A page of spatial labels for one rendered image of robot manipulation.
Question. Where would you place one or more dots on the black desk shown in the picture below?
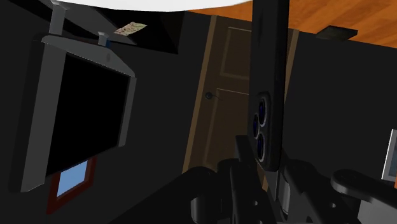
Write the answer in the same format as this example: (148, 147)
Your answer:
(162, 34)

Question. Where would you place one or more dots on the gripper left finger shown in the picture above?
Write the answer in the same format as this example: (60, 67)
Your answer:
(198, 192)

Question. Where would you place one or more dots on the black smartphone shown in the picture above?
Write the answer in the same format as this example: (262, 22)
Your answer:
(268, 62)

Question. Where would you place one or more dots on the brown panel door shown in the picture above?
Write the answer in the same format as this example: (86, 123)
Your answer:
(231, 62)

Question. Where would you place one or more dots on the pale printed card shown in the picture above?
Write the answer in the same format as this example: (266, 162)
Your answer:
(130, 28)

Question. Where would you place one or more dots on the grey framed monitor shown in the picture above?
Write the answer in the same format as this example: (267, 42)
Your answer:
(86, 108)

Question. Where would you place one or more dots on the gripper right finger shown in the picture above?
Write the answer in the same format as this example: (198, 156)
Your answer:
(313, 198)

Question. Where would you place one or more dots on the red framed picture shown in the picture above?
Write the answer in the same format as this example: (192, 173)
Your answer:
(73, 178)

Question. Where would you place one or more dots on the grey framed panel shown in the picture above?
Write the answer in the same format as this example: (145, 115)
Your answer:
(390, 155)

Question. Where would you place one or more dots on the dark flat box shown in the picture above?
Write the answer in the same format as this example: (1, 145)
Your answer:
(336, 33)

